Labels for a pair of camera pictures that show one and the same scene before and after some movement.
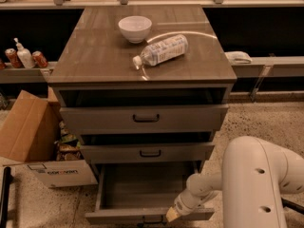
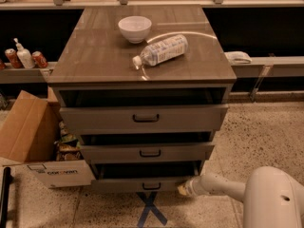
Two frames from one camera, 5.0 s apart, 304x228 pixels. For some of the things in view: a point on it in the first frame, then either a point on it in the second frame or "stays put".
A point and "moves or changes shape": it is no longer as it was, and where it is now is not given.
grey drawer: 142,192 moves or changes shape
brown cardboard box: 28,142 stays put
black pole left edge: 6,182 stays put
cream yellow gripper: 181,205 → 191,186
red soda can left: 13,58 stays put
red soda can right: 39,60 stays put
